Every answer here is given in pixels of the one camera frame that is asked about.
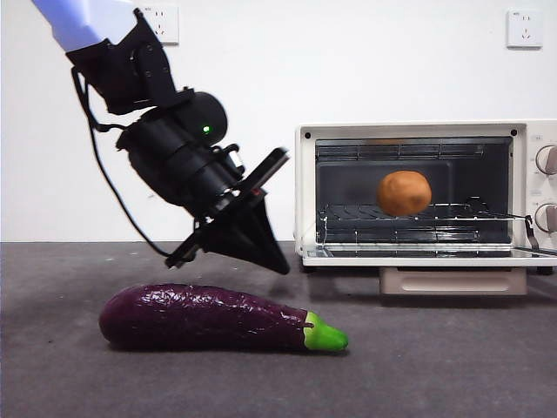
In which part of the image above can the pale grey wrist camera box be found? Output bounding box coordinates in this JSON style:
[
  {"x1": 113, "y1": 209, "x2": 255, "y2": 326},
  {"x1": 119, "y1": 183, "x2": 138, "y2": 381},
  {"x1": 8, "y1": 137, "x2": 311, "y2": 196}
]
[{"x1": 223, "y1": 145, "x2": 246, "y2": 173}]

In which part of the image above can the cream Toshiba toaster oven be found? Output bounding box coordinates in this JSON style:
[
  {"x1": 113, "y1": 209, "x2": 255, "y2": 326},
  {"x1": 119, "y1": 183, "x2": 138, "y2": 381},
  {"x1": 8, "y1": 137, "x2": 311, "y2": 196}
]
[{"x1": 294, "y1": 120, "x2": 557, "y2": 276}]

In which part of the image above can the brown potato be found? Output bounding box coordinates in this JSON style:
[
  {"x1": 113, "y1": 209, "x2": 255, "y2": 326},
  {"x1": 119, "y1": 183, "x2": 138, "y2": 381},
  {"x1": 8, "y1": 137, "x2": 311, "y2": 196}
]
[{"x1": 375, "y1": 170, "x2": 433, "y2": 216}]

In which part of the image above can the cream oven control knob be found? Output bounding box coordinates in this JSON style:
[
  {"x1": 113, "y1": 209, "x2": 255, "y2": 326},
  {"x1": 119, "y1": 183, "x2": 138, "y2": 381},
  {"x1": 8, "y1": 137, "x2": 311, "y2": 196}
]
[
  {"x1": 534, "y1": 203, "x2": 557, "y2": 233},
  {"x1": 535, "y1": 145, "x2": 557, "y2": 176}
]

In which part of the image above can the white wall power socket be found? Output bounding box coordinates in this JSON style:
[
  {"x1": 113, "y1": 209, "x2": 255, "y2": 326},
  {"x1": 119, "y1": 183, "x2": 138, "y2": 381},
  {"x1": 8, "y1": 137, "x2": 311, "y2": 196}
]
[
  {"x1": 139, "y1": 5, "x2": 180, "y2": 46},
  {"x1": 506, "y1": 10, "x2": 544, "y2": 50}
]

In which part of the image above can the glass oven door with handle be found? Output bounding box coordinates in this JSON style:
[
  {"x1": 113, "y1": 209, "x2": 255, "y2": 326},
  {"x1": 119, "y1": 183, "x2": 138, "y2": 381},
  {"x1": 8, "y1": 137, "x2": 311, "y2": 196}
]
[{"x1": 301, "y1": 245, "x2": 557, "y2": 297}]

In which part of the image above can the purple eggplant with green stem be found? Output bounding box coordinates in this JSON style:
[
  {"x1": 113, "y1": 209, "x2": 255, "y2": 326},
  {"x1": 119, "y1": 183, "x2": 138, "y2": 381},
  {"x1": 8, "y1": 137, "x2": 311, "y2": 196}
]
[{"x1": 98, "y1": 283, "x2": 350, "y2": 354}]

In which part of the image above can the metal wire oven rack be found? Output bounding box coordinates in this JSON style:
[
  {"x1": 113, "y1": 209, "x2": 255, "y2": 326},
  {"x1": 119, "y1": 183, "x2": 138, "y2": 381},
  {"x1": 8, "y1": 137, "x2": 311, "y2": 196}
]
[{"x1": 319, "y1": 197, "x2": 534, "y2": 233}]

